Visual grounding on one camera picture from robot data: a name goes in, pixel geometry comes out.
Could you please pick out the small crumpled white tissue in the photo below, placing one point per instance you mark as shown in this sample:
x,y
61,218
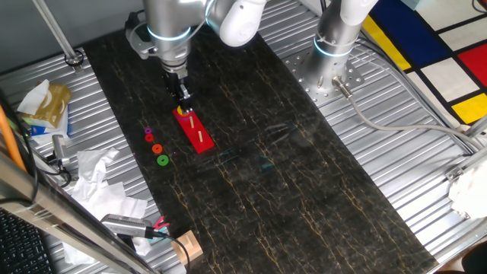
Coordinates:
x,y
91,163

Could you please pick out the dark round object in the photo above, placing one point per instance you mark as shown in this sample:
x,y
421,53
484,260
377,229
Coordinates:
x,y
475,262

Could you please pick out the aluminium frame beam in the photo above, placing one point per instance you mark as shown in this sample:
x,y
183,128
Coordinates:
x,y
57,213

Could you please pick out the silver camera on tripod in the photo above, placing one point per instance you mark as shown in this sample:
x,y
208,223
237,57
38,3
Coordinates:
x,y
59,146

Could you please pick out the black marble pattern mat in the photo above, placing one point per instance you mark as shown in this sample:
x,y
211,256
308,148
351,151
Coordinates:
x,y
266,190

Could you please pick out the white cloth bundle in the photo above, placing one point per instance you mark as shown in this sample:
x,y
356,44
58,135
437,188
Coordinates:
x,y
468,194

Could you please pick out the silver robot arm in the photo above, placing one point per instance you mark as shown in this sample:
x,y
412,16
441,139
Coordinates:
x,y
335,49

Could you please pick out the Mondrian pattern panel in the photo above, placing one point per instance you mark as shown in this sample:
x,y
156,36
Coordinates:
x,y
411,34

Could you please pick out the gold tissue box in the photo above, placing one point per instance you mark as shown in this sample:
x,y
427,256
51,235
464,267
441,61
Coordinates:
x,y
53,102

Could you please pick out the silver ribbed device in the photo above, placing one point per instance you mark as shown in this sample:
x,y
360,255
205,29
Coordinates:
x,y
121,224

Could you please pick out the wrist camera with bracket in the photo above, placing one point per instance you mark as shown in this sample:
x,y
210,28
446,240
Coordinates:
x,y
139,45

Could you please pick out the orange pole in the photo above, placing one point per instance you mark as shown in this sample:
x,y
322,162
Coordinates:
x,y
9,141

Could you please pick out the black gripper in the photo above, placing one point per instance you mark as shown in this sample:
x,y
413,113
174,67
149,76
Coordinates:
x,y
176,80

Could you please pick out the red Hanoi base with pegs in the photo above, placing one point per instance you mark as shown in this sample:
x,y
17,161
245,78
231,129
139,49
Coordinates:
x,y
192,131

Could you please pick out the black keyboard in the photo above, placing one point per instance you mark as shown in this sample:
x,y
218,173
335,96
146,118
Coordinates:
x,y
23,247

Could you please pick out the large crumpled white tissue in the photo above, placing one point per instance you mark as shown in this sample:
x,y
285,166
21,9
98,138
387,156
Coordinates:
x,y
110,205

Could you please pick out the notched wooden block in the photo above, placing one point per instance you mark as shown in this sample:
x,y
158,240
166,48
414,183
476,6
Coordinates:
x,y
190,247

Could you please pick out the pink plastic clip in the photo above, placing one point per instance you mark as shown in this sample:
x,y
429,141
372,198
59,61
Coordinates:
x,y
160,223

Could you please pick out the blue tissue pack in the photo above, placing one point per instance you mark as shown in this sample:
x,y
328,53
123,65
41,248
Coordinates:
x,y
38,131

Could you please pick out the teal plastic clip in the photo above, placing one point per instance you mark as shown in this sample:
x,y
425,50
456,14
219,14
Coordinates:
x,y
158,237

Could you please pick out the aluminium profile bracket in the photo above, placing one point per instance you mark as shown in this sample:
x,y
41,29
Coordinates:
x,y
468,161

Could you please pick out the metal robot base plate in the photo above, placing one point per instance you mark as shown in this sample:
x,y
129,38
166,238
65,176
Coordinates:
x,y
300,72

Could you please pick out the metal stand pole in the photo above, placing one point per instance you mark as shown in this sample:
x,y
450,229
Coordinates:
x,y
57,34

